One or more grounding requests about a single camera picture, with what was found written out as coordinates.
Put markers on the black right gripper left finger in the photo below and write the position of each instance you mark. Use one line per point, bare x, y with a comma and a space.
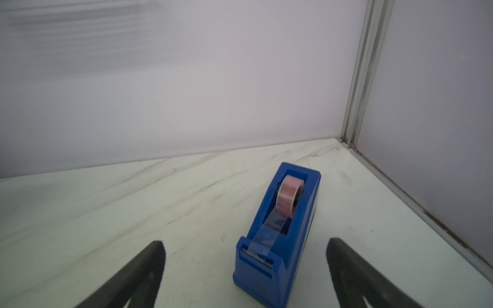
136, 284

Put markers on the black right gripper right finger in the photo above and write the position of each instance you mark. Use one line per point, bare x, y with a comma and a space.
357, 283

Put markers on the blue tape dispenser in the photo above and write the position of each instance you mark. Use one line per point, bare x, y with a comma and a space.
267, 259

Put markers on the pink tape roll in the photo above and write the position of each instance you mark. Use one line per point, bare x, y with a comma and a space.
289, 192

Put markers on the aluminium frame post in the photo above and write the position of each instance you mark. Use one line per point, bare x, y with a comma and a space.
375, 24

